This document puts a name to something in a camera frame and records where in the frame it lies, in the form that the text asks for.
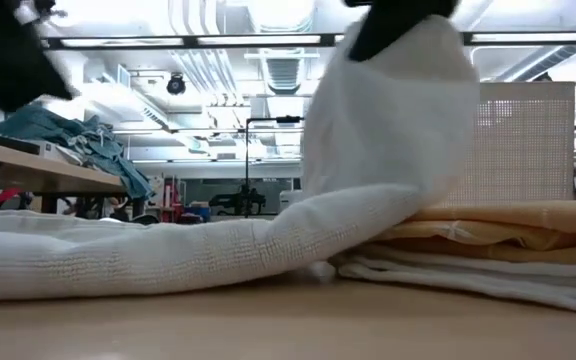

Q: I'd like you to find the white perforated plastic basket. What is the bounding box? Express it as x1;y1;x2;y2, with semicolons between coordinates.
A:
442;81;576;202

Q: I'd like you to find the black metal frame stand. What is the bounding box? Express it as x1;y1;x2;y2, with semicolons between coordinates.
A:
244;114;305;219

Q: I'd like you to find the long ceiling light fixture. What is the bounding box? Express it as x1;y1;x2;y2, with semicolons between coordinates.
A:
42;30;576;52

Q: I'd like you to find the cream towel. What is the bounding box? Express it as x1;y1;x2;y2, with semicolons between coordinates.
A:
0;13;482;304

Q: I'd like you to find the white towel with red stripes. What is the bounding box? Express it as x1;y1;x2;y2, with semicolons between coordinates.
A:
327;244;576;317

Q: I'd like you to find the pile of blue clothes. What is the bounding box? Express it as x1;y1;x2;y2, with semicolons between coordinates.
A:
0;101;157;201

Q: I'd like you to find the wooden workbench with steel frame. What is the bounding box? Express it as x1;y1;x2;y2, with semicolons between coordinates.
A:
0;140;128;217

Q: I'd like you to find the blue crate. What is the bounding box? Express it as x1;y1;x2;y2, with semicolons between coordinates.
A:
187;201;213;222

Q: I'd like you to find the white box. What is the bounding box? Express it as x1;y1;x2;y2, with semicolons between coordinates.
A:
26;138;86;168

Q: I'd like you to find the yellow checked towel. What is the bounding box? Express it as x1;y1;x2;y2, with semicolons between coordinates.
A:
367;199;576;266

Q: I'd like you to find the red upright equipment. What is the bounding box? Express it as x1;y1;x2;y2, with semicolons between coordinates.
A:
160;174;187;224

